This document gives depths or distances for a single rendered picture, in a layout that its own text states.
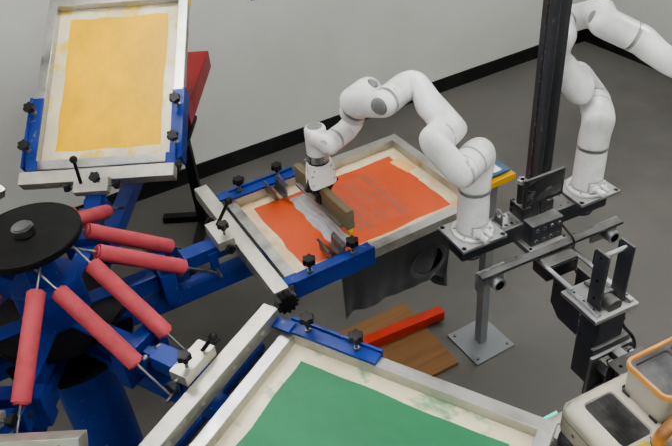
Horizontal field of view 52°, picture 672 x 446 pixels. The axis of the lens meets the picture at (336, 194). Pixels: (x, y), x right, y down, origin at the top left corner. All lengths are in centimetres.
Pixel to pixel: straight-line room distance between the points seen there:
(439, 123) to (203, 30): 256
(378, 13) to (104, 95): 242
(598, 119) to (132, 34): 184
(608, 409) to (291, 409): 83
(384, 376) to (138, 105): 148
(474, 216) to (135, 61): 155
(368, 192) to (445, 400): 99
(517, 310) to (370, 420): 177
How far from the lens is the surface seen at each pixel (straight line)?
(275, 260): 230
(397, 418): 189
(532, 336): 342
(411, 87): 201
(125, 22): 307
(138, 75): 290
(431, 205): 255
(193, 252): 233
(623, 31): 209
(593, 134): 222
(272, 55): 450
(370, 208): 254
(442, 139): 188
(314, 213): 253
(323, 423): 189
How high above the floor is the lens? 247
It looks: 35 degrees down
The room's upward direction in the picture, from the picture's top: 5 degrees counter-clockwise
